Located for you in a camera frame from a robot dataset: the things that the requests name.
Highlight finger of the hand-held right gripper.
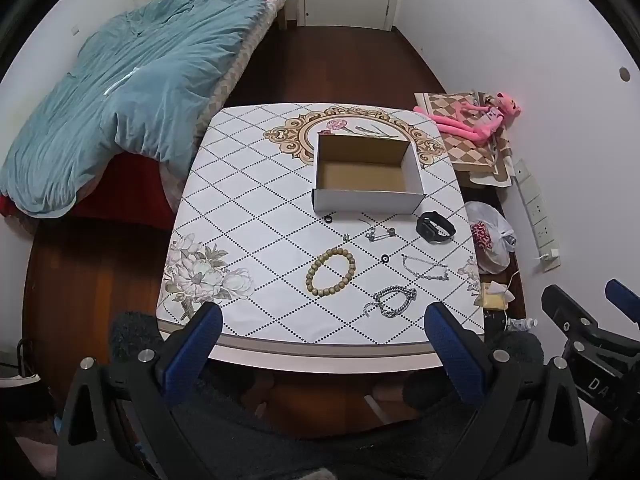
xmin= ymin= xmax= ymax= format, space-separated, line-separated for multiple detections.
xmin=604 ymin=279 xmax=640 ymax=324
xmin=541 ymin=285 xmax=599 ymax=357

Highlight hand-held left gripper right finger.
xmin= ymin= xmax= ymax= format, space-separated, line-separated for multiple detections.
xmin=424 ymin=302 xmax=588 ymax=480

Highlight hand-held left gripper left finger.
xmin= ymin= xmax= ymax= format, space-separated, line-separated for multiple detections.
xmin=57 ymin=302 xmax=224 ymax=480

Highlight thin silver chain bracelet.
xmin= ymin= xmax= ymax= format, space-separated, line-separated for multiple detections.
xmin=401 ymin=254 xmax=450 ymax=282

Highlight thick silver chain bracelet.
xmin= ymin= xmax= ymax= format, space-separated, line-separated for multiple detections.
xmin=363 ymin=285 xmax=418 ymax=320

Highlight black smart watch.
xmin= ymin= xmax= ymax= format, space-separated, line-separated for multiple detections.
xmin=416 ymin=211 xmax=457 ymax=245

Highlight silver dangling earrings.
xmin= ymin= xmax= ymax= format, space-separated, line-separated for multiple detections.
xmin=360 ymin=217 xmax=397 ymax=243

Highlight wooden bead bracelet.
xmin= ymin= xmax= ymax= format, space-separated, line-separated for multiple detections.
xmin=306 ymin=247 xmax=357 ymax=298

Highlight cardboard box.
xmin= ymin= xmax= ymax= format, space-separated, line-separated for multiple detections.
xmin=312 ymin=131 xmax=426 ymax=216

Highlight yellow tissue pack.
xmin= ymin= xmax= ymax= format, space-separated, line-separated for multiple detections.
xmin=474 ymin=282 xmax=516 ymax=311

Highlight white plastic bag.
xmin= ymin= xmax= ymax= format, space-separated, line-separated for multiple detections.
xmin=465 ymin=201 xmax=516 ymax=275

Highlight white table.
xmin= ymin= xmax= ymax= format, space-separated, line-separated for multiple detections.
xmin=159 ymin=325 xmax=486 ymax=376

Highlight white power strip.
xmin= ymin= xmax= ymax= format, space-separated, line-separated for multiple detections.
xmin=512 ymin=159 xmax=561 ymax=273

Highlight red patterned pouch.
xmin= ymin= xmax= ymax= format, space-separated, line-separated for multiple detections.
xmin=471 ymin=222 xmax=493 ymax=251

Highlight diamond patterned tablecloth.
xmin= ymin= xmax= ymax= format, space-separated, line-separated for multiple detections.
xmin=156 ymin=102 xmax=487 ymax=346

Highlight dark fleece pants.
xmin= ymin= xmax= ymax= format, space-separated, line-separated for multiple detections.
xmin=110 ymin=310 xmax=546 ymax=480

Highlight pink plush toy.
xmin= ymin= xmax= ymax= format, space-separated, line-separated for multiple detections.
xmin=413 ymin=92 xmax=523 ymax=147

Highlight light blue duvet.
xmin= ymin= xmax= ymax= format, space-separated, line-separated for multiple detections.
xmin=0 ymin=0 xmax=293 ymax=218

